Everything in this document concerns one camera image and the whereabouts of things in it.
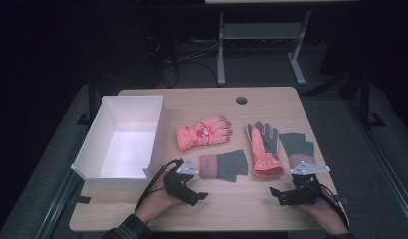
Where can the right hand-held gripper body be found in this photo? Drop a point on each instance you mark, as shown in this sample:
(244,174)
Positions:
(305,191)

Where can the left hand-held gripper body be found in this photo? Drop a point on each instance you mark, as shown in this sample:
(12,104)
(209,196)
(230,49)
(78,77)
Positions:
(177,182)

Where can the grey fingerless glove pink cuff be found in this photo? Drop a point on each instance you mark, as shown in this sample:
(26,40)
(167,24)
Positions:
(298,146)
(225,164)

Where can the pink glove with grey palm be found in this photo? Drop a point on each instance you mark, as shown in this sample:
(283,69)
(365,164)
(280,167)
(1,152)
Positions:
(261,156)

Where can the white box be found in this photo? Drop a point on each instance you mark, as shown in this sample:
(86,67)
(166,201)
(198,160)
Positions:
(125,149)

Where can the person's left hand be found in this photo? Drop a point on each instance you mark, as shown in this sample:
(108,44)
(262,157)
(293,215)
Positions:
(157,204)

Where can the person's right hand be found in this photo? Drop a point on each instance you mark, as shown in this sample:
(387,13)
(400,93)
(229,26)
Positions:
(324,214)

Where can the black tape strip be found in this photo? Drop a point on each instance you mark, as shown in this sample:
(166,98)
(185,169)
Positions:
(82,199)
(343,199)

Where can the pink printed ski glove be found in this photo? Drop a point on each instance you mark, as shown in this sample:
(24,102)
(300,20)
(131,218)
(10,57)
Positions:
(200,134)

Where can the black metal stand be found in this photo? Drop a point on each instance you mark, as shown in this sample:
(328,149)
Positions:
(365,99)
(91,99)

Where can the grey metal stand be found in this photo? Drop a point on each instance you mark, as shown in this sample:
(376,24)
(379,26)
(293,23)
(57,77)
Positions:
(261,30)

